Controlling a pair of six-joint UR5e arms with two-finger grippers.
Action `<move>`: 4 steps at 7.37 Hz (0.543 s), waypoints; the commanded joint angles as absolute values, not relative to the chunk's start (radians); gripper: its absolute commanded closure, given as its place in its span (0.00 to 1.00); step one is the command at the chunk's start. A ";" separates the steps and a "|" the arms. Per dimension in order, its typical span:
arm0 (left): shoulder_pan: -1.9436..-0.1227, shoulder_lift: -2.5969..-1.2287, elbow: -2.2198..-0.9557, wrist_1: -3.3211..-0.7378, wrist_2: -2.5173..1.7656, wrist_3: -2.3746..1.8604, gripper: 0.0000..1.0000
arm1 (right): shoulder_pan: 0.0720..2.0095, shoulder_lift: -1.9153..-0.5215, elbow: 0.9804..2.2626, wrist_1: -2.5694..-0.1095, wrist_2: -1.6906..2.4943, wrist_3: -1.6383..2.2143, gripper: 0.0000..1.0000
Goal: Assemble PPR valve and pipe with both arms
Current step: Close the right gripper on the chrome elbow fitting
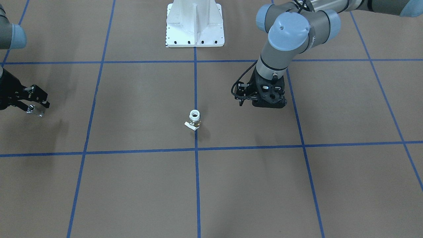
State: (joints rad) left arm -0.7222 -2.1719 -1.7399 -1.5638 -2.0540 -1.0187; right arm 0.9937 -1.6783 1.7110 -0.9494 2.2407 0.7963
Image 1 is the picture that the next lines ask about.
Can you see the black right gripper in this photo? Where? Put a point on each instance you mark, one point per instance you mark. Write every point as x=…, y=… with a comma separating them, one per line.
x=7, y=89

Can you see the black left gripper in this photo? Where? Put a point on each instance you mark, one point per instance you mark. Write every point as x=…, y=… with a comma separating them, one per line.
x=253, y=82

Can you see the PPR valve white brass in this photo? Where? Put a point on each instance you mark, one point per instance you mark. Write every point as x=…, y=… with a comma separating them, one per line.
x=194, y=120

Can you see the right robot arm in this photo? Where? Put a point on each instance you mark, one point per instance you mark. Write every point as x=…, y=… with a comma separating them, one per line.
x=13, y=36

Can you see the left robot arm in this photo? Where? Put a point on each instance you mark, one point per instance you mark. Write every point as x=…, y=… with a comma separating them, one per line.
x=295, y=27

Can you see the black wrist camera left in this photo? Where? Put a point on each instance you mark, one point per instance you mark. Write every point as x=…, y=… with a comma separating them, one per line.
x=244, y=91

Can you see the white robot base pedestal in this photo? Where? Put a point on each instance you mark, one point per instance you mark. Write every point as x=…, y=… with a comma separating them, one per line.
x=194, y=23

